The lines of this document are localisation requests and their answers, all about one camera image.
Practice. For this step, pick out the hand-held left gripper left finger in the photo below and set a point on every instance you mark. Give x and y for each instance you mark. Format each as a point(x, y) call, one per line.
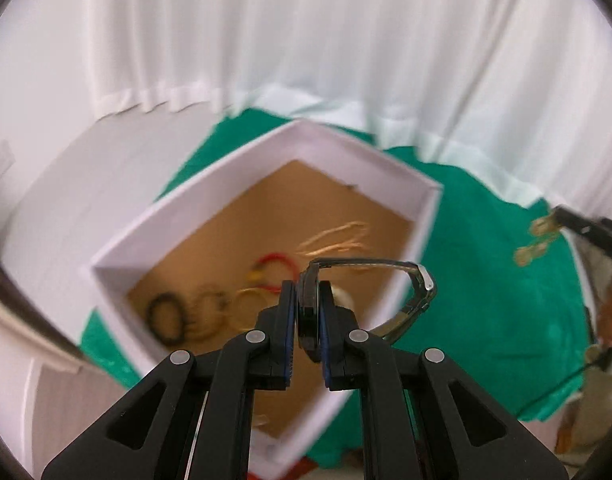
point(287, 340)

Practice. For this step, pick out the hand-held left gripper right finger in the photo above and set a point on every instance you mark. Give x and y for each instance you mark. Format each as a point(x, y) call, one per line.
point(326, 340)

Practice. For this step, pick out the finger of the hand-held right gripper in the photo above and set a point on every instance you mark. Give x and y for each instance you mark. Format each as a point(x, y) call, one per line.
point(608, 247)
point(578, 217)

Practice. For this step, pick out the dark wristwatch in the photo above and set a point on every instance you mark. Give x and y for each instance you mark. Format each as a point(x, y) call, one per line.
point(308, 310)

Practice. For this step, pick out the gold disc earrings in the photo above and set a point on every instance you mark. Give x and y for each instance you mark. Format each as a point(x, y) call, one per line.
point(531, 252)

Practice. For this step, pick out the gold bangle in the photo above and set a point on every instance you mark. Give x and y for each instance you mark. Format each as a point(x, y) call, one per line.
point(237, 305)

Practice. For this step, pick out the white cardboard box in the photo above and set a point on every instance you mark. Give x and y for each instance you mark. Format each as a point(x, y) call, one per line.
point(336, 165)

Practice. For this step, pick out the green cloth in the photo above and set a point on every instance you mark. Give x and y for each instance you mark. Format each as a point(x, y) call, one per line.
point(486, 310)

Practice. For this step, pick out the white curtain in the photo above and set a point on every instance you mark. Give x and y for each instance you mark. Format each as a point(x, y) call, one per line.
point(286, 35)

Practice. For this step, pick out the dark frame strip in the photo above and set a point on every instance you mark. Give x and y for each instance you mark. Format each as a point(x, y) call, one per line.
point(36, 330)

